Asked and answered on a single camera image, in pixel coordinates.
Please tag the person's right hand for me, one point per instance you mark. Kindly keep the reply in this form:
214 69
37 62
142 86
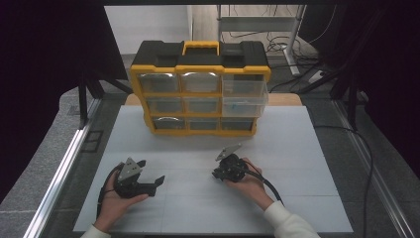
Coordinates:
249 190

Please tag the black frame stand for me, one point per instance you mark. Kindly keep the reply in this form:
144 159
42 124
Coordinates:
351 99
83 99

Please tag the clear pushpin drawer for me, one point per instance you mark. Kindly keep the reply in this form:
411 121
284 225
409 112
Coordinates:
244 105

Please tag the aluminium rail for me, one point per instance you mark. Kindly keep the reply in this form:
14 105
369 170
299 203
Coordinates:
373 172
59 178

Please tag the white power strip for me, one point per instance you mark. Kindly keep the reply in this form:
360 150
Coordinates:
317 76

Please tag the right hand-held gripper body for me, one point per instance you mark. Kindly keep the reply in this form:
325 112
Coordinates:
232 168

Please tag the group of small clear bins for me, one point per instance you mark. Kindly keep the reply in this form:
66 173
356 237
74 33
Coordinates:
165 105

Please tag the person's left hand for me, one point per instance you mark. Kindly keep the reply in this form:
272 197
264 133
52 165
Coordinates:
112 208

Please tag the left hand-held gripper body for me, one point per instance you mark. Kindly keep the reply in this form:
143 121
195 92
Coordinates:
130 181

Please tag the yellow black organizer box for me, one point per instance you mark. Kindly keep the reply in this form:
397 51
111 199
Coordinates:
198 58

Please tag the grey metal stand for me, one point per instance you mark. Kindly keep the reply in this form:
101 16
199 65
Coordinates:
257 23

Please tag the black curtain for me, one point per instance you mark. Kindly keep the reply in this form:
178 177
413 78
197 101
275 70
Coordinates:
43 66
389 66

